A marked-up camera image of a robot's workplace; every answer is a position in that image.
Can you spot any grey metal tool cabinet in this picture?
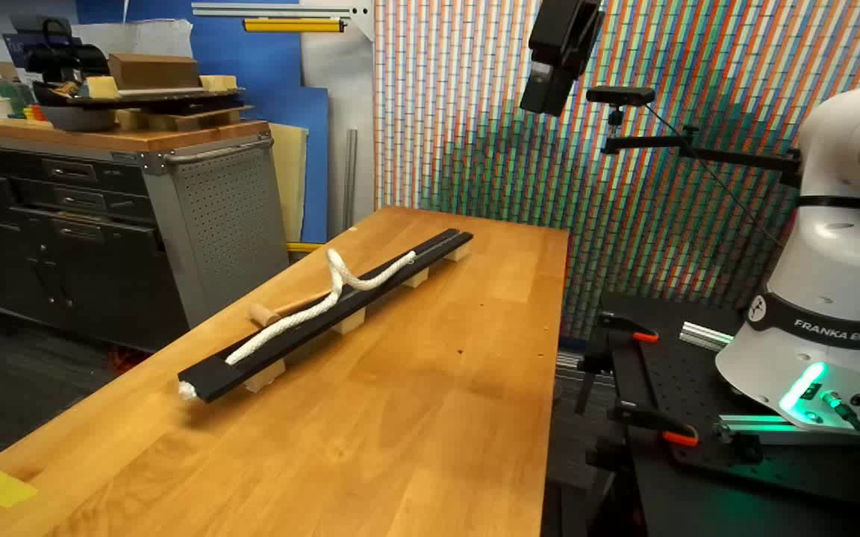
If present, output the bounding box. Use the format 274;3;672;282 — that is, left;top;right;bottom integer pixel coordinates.
0;116;292;353

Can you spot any long aluminium extrusion bar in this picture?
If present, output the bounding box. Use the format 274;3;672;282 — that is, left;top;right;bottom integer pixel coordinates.
714;411;860;443

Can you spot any white board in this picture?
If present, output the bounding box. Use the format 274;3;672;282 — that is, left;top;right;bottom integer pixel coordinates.
298;0;380;237

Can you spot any colourful striped backdrop panel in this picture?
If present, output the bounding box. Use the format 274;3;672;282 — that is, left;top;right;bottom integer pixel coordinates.
371;0;860;347

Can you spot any green object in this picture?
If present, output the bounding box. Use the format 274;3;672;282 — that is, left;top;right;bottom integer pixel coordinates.
0;82;36;122

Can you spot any blue foam board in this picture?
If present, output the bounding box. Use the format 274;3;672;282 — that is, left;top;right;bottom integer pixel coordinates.
74;0;334;249

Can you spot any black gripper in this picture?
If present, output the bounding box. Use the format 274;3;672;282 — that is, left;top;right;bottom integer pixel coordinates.
519;0;608;116

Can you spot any black camera on mount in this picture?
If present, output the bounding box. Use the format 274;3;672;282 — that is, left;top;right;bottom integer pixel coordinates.
584;85;660;107

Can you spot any wooden box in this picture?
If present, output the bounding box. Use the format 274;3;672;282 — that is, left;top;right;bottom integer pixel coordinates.
105;52;202;95

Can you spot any black tool on cabinet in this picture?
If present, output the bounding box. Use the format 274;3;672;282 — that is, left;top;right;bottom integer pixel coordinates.
0;15;83;86

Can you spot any white rope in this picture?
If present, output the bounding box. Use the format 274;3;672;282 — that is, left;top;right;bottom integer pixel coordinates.
222;249;420;371

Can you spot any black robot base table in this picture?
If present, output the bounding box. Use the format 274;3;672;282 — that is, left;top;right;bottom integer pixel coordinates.
546;292;860;537

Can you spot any grey metal pole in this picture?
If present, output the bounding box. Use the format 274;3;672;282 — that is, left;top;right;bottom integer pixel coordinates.
344;126;360;234

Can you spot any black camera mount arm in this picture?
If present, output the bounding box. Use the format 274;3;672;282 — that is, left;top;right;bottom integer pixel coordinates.
599;101;811;188

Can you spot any flat black board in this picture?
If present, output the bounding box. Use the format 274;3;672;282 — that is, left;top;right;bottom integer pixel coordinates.
32;86;250;113

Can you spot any long black rail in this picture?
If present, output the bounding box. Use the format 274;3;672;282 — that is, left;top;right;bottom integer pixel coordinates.
175;228;478;407

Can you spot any pale foam block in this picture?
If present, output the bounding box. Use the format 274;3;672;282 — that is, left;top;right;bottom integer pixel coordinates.
196;73;242;98
83;74;120;101

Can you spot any loose wooden stick piece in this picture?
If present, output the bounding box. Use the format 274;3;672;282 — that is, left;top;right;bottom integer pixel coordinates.
247;287;337;329

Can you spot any black clamp orange tip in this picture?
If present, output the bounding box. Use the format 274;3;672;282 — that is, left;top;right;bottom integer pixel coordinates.
590;308;662;349
614;399;705;455

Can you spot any short aluminium extrusion bar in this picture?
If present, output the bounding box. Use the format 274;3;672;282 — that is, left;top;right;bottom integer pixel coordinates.
677;319;741;353

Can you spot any yellow level bar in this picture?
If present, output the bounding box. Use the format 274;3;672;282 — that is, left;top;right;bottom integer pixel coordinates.
242;15;345;35

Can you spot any beige foam panel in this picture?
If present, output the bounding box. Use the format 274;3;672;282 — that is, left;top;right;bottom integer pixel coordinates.
265;122;311;249

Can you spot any silver metal bar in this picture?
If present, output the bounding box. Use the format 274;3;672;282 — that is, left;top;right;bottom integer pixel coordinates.
187;0;372;20

